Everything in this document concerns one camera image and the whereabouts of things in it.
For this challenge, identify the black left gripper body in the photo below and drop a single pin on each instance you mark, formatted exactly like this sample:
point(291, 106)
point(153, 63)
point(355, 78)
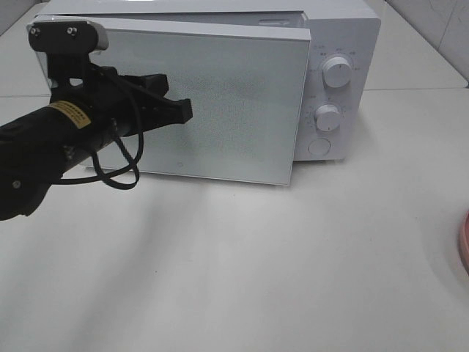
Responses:
point(85, 102)

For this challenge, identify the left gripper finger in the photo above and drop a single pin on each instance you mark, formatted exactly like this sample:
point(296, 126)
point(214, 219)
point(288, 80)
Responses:
point(156, 83)
point(154, 112)

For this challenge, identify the white microwave door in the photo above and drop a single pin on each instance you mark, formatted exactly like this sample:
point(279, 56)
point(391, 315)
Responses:
point(246, 92)

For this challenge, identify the white timer knob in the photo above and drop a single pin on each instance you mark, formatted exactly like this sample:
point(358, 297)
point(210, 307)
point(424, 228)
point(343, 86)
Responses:
point(327, 117)

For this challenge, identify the round white door button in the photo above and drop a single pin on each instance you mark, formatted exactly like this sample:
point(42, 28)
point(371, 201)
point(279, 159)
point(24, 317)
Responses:
point(319, 147)

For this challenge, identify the pink plate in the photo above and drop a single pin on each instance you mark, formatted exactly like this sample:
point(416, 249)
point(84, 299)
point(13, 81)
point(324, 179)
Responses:
point(463, 242)

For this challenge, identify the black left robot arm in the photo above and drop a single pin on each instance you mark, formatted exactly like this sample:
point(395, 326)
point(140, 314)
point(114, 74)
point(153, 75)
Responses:
point(29, 167)

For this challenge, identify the upper white power knob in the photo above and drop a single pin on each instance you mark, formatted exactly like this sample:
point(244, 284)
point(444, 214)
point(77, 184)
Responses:
point(336, 71)

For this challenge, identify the white microwave oven body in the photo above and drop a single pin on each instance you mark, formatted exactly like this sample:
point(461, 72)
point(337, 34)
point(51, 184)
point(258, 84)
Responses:
point(349, 28)

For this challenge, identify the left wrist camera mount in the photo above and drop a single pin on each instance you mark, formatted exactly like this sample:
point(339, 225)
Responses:
point(67, 37)

